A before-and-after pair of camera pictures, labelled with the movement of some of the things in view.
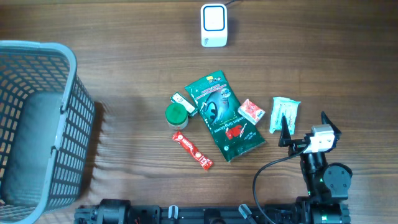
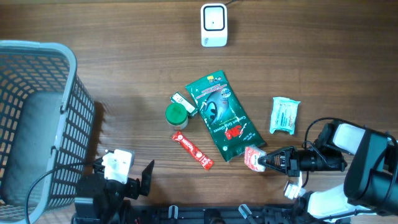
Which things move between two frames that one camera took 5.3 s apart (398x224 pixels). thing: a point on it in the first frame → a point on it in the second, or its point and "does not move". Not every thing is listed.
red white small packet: [251, 111] → [252, 155]
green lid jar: [176, 116] does not move
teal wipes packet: [289, 107] does not move
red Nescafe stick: [204, 162] does not move
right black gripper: [296, 145] → [291, 169]
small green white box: [191, 109] does not move
